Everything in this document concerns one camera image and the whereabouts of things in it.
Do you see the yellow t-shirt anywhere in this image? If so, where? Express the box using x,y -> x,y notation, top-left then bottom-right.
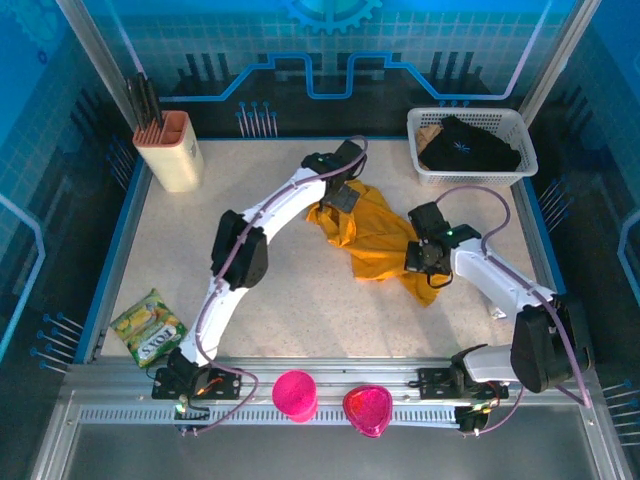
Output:
305,179 -> 440,309

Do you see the white plastic mesh basket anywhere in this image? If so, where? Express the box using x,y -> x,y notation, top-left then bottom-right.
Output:
406,107 -> 540,187

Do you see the black t-shirt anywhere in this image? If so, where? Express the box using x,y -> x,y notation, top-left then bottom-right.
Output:
417,115 -> 523,174

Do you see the tan folded cloth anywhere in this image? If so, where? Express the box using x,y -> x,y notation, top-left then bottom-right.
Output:
416,125 -> 445,154

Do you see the cream holder with orange top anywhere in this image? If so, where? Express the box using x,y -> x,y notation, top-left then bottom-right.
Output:
132,110 -> 206,194

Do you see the pink plastic cup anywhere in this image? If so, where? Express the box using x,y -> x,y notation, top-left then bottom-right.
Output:
271,369 -> 319,424

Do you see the pink triangular bowl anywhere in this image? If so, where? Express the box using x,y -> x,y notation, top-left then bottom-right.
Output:
342,385 -> 394,439

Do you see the black stick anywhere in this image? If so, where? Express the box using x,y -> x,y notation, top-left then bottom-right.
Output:
125,77 -> 147,132
135,72 -> 157,130
144,74 -> 165,126

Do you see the green yellow snack bag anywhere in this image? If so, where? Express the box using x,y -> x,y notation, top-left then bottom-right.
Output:
109,288 -> 189,370

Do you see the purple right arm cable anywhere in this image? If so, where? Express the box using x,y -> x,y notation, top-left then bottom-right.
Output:
432,184 -> 591,437

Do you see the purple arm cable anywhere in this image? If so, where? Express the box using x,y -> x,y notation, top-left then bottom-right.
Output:
174,134 -> 370,436
432,184 -> 591,437

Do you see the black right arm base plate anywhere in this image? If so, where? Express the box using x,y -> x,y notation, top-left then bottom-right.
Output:
417,366 -> 510,401

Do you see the aluminium front rail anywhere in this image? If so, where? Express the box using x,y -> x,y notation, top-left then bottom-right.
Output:
62,357 -> 601,407

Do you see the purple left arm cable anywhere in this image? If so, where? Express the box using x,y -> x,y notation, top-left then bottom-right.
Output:
174,134 -> 370,436

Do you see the aluminium frame post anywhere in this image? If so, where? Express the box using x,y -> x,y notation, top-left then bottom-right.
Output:
54,0 -> 146,119
517,0 -> 601,126

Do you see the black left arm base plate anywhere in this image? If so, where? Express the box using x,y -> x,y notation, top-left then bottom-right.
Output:
151,366 -> 242,401

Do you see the slotted grey cable duct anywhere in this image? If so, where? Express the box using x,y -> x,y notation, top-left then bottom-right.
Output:
77,405 -> 461,425

